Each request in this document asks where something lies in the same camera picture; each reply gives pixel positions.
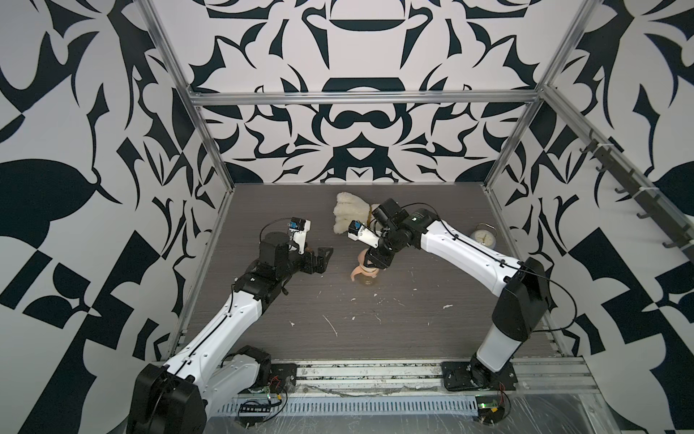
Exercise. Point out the light blue alarm clock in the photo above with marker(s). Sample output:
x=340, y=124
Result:
x=486, y=235

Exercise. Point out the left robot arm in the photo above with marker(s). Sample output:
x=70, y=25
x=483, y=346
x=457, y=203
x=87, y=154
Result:
x=182, y=394

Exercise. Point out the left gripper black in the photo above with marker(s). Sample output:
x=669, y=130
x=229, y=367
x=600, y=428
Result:
x=320, y=260

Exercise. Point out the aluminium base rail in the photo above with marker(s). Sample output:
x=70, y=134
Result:
x=409, y=387

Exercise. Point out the white plush dog toy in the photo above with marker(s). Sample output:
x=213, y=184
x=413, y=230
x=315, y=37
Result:
x=350, y=208

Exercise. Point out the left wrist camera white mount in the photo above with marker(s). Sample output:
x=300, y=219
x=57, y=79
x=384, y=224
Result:
x=297, y=230

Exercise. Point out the aluminium cage frame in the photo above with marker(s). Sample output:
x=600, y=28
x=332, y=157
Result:
x=426, y=101

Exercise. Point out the right electronics board with wires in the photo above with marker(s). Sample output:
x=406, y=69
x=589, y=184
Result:
x=492, y=409

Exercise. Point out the electronics board with wires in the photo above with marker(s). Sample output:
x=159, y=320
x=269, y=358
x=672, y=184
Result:
x=492, y=409
x=253, y=412

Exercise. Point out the left electronics board with wires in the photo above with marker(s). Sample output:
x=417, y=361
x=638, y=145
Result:
x=253, y=412

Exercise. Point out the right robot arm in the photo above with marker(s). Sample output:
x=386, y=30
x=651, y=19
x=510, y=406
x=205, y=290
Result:
x=522, y=287

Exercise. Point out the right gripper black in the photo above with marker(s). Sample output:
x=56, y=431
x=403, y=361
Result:
x=376, y=259

